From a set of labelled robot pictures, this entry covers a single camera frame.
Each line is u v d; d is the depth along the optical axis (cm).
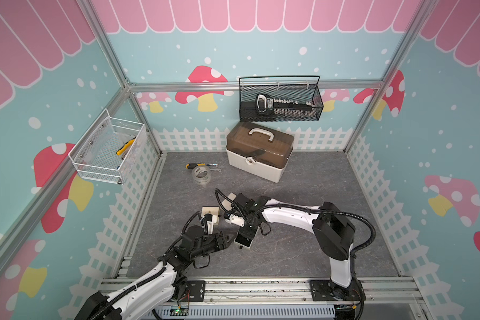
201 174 109
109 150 78
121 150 76
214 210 90
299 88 90
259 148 94
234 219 79
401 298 73
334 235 48
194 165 110
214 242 72
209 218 77
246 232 76
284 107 88
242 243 83
